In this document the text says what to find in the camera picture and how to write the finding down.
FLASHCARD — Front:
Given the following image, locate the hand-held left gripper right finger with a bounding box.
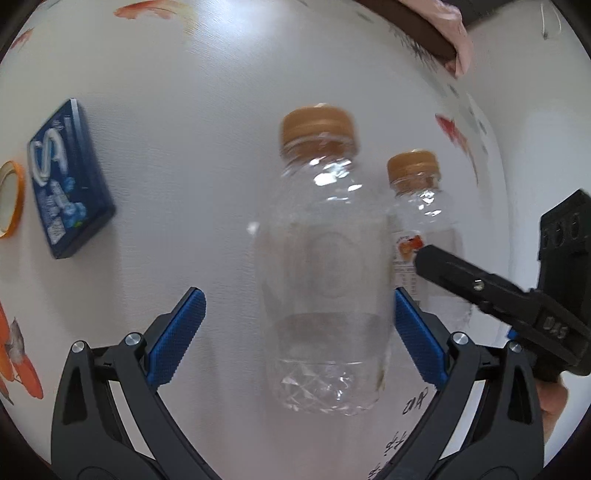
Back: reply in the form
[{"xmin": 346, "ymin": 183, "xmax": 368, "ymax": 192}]
[{"xmin": 375, "ymin": 287, "xmax": 546, "ymax": 480}]

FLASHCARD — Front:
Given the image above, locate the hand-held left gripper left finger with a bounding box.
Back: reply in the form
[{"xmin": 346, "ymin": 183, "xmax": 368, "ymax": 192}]
[{"xmin": 51, "ymin": 286, "xmax": 222, "ymax": 480}]

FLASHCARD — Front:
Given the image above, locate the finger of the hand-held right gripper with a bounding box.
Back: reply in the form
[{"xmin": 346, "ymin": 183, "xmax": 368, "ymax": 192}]
[{"xmin": 414, "ymin": 244, "xmax": 541, "ymax": 332}]

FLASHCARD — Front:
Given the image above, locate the clear bottle with tan cap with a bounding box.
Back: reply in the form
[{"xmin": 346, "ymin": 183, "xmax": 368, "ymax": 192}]
[
  {"xmin": 256, "ymin": 105, "xmax": 398, "ymax": 416},
  {"xmin": 385, "ymin": 150, "xmax": 472, "ymax": 324}
]

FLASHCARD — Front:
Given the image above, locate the person's right hand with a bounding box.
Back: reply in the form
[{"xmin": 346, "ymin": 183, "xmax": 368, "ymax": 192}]
[{"xmin": 538, "ymin": 381, "xmax": 570, "ymax": 439}]

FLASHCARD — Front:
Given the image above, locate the dark blue box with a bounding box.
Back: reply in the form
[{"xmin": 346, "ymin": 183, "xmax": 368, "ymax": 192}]
[{"xmin": 28, "ymin": 98, "xmax": 116, "ymax": 259}]

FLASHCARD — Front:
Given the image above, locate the orange tape roll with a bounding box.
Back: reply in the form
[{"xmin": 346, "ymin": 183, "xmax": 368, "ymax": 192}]
[{"xmin": 0, "ymin": 160, "xmax": 26, "ymax": 239}]

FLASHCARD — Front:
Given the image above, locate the printed white tablecloth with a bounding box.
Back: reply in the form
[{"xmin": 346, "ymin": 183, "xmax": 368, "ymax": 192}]
[{"xmin": 0, "ymin": 0, "xmax": 522, "ymax": 480}]

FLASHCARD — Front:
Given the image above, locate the brown wooden chair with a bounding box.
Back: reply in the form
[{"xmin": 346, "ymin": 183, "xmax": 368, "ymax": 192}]
[{"xmin": 355, "ymin": 0, "xmax": 462, "ymax": 63}]

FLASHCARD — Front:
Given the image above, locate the dark tall cabinet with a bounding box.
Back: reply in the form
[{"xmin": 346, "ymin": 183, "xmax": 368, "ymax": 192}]
[{"xmin": 457, "ymin": 0, "xmax": 513, "ymax": 31}]

